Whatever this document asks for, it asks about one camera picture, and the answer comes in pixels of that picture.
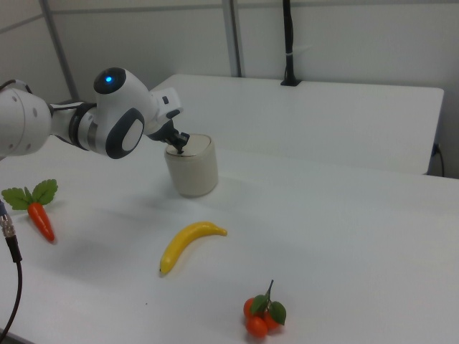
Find black camera pole with base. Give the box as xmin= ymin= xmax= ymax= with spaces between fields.
xmin=280 ymin=0 xmax=303 ymax=87

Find thin dark wall cable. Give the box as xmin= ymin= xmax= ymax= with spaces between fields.
xmin=432 ymin=142 xmax=446 ymax=177

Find dark cable with metal connector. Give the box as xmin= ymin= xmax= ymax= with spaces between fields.
xmin=0 ymin=200 xmax=24 ymax=338

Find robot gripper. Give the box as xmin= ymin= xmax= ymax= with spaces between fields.
xmin=144 ymin=88 xmax=190 ymax=156

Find orange plastic carrot green leaves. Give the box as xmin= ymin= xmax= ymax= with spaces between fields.
xmin=1 ymin=178 xmax=59 ymax=243

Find yellow plastic banana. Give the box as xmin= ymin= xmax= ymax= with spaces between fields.
xmin=158 ymin=221 xmax=229 ymax=277

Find grey metal partition post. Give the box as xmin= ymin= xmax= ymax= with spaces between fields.
xmin=221 ymin=0 xmax=243 ymax=77

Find beige garbage bin with lid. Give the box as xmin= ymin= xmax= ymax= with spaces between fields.
xmin=164 ymin=133 xmax=219 ymax=198

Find orange toy tomato cluster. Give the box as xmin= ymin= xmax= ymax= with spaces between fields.
xmin=243 ymin=279 xmax=288 ymax=338

